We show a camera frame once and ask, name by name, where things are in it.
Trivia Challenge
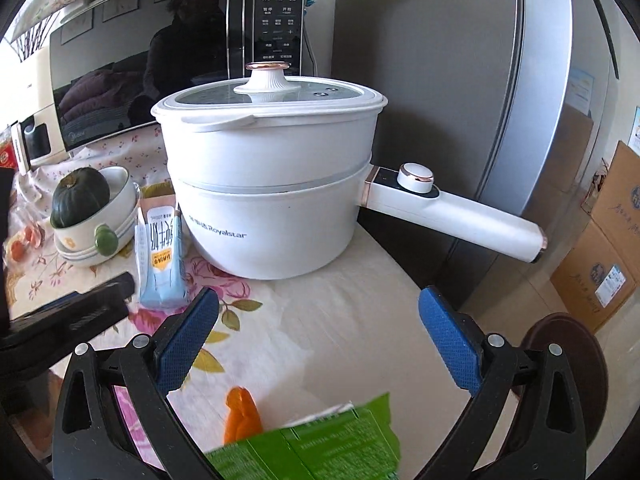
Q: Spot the orange peel scrap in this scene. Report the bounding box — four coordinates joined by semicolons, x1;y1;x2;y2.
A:
222;387;264;445

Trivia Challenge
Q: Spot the light blue milk carton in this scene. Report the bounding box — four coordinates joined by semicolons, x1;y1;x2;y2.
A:
134;195;189;311

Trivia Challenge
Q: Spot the green snack packet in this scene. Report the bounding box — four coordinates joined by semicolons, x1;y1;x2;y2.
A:
206;393;400;480

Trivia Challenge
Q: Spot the dark purple trash bin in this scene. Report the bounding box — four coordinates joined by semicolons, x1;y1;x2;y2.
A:
514;311;611;449

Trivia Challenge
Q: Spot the glass jar cork lid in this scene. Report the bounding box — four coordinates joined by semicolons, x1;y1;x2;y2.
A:
6;223;44;262

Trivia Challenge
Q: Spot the lower cardboard box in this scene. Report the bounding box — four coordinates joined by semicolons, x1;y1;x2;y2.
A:
550;221;639;334

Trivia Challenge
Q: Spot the cardboard box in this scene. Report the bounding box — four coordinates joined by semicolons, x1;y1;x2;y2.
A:
550;221;639;334
580;141;639;261

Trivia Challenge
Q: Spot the dark green pumpkin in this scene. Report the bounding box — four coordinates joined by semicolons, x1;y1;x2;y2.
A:
50;167;111;229

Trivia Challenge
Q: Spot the red label jar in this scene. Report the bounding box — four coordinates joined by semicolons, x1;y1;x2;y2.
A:
0;136;17;169

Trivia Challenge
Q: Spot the floral tablecloth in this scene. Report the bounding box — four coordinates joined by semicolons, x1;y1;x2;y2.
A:
8;127;470;479

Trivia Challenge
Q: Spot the cream air fryer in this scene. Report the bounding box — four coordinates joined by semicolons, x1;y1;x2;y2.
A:
10;46;68;174

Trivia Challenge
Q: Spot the upper cardboard box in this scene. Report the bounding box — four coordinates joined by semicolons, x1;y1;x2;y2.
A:
580;141;639;261

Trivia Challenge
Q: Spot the white electric cooking pot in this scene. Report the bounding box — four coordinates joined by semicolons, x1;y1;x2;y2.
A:
152;61;547;280

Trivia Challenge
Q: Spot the dried twig bunch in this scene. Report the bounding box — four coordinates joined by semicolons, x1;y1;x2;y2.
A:
11;15;55;62

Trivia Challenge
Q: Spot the black microwave oven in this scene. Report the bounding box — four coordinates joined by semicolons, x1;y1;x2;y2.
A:
49;0;303;150

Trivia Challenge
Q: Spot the grey two-door refrigerator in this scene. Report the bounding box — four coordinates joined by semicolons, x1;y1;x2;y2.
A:
309;0;626;306

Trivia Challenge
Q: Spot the white bowl green handle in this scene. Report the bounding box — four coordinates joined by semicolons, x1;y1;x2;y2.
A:
50;166;139;235

